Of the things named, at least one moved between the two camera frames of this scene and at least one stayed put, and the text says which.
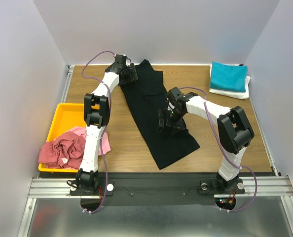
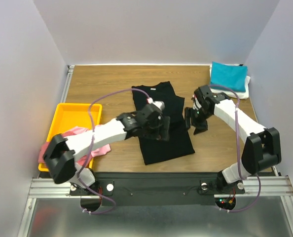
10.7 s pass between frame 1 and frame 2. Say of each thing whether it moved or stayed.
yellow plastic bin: stayed
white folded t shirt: stayed
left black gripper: moved
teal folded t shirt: stayed
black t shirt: moved
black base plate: stayed
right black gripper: moved
